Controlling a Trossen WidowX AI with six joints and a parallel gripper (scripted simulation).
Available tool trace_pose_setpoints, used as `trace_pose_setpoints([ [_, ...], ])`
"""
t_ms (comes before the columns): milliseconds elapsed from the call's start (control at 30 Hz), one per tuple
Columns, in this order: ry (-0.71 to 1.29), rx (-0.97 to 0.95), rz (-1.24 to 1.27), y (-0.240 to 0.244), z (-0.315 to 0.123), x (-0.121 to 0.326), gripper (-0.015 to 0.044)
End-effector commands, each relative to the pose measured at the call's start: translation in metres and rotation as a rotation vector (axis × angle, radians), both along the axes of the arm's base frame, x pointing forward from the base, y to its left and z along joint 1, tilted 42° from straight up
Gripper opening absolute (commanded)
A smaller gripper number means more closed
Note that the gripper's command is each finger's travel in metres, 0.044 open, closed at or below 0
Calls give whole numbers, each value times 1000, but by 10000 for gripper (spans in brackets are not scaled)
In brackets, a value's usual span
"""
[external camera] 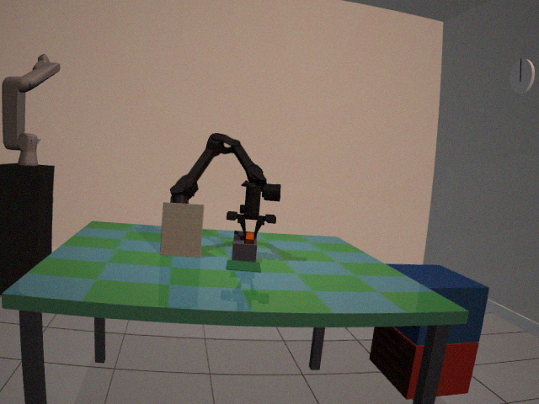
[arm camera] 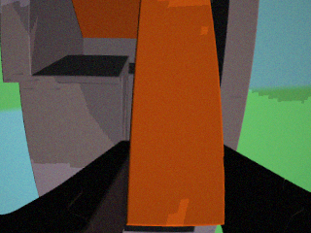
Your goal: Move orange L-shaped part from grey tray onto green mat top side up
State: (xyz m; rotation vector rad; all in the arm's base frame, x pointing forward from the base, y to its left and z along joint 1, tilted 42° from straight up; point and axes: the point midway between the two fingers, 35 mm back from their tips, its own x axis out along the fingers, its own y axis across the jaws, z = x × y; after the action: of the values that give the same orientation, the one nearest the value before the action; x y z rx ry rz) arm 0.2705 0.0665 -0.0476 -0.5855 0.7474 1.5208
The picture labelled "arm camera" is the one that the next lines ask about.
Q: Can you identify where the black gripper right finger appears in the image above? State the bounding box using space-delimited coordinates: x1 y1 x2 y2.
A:
221 144 311 233

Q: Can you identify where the orange l-shaped part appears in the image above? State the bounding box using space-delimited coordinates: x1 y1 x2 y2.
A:
71 0 225 226

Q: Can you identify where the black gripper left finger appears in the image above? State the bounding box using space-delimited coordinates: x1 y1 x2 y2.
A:
0 141 129 233

